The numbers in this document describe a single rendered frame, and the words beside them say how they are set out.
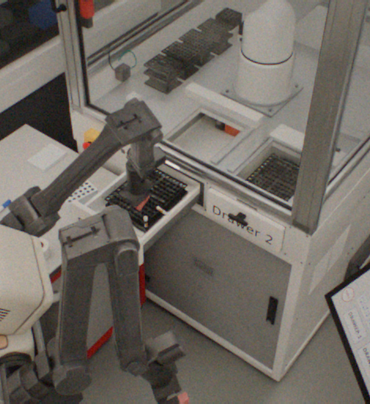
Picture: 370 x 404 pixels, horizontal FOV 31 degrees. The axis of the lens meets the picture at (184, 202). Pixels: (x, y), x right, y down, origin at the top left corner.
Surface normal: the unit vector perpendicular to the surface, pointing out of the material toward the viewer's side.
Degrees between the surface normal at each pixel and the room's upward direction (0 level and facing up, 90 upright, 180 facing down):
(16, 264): 42
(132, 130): 30
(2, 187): 0
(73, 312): 90
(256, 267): 90
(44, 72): 90
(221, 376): 0
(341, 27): 90
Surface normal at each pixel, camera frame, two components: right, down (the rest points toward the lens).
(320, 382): 0.01, -0.70
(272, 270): -0.61, 0.56
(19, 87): 0.79, 0.44
